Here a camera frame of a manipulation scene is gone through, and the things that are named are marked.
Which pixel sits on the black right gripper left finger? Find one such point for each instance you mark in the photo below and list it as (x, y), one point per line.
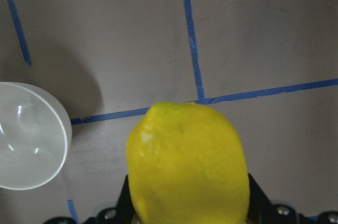
(124, 207)

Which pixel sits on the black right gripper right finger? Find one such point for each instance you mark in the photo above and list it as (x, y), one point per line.
(259, 204)

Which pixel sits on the yellow lemon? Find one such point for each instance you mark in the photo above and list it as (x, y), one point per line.
(186, 165)

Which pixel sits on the white bowl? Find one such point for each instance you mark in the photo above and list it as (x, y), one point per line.
(36, 135)

